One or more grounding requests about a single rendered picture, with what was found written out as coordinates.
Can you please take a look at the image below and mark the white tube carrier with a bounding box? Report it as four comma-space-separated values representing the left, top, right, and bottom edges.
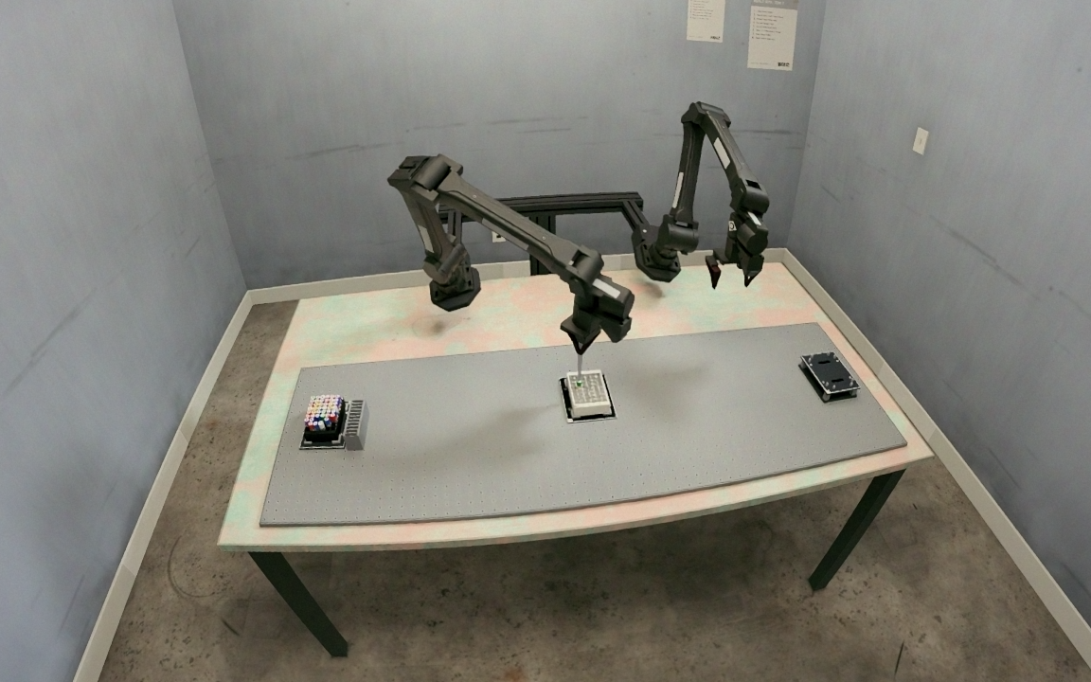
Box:
566, 370, 610, 416

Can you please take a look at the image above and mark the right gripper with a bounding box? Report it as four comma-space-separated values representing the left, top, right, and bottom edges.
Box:
560, 300, 601, 355

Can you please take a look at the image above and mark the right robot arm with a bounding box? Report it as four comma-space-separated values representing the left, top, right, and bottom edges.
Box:
387, 154, 635, 343

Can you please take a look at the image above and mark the black vial rack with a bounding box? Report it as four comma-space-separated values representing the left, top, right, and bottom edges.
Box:
303, 397, 346, 442

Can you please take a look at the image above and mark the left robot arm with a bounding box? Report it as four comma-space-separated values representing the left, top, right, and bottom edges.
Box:
640, 101, 770, 277

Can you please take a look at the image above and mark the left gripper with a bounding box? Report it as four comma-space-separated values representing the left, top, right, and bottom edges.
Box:
705, 234, 758, 290

